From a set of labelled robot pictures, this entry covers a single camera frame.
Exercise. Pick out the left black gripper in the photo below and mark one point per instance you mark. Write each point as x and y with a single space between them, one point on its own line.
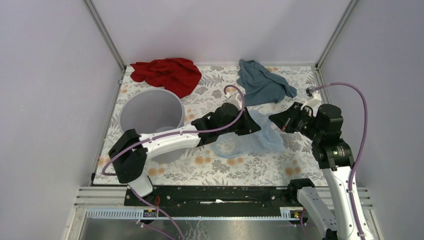
249 125

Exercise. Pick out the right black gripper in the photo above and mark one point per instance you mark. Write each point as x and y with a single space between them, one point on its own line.
285 119

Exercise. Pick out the light blue plastic trash bag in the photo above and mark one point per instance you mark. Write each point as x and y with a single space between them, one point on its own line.
266 140

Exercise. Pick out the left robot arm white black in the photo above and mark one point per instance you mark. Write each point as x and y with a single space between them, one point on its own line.
130 153

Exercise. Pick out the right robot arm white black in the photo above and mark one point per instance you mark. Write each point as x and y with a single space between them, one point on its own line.
335 159

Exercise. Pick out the grey plastic trash bin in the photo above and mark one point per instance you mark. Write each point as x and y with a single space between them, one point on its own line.
151 112

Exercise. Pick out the blue-grey crumpled cloth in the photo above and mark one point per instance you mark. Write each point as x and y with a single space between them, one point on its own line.
261 86

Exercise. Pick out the floral patterned table mat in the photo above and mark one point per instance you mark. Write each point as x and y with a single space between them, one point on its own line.
202 166

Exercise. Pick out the red crumpled cloth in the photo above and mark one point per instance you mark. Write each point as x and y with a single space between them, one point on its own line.
177 75

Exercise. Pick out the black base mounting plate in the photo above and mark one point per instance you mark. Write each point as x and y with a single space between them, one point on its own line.
222 201

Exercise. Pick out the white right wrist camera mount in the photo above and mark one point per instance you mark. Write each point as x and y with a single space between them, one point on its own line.
314 100

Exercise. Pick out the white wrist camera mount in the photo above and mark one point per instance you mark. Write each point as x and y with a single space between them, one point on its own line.
314 100
236 99

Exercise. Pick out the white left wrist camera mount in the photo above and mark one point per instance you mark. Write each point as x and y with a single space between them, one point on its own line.
236 99

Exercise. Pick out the white slotted cable duct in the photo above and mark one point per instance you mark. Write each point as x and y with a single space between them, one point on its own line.
143 214

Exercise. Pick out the aluminium frame post right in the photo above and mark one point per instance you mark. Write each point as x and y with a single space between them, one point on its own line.
336 33

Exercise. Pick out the aluminium frame post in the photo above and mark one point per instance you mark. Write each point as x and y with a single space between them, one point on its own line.
104 33
336 33

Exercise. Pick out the aluminium frame post left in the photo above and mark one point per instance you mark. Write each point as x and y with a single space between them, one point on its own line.
104 33

